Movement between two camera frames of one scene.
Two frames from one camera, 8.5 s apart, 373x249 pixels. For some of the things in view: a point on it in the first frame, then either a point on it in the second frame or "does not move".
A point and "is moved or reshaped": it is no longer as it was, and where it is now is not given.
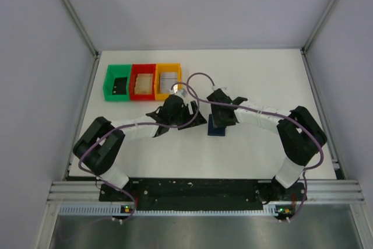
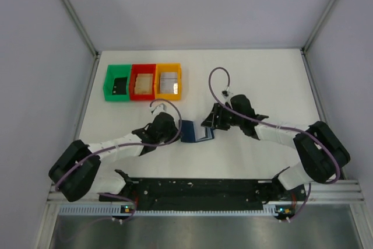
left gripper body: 183,114 -> 173,129
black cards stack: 119,86 does not move
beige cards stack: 144,84 does not move
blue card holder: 213,129 is moved or reshaped
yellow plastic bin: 166,67 does not move
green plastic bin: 117,71 does not move
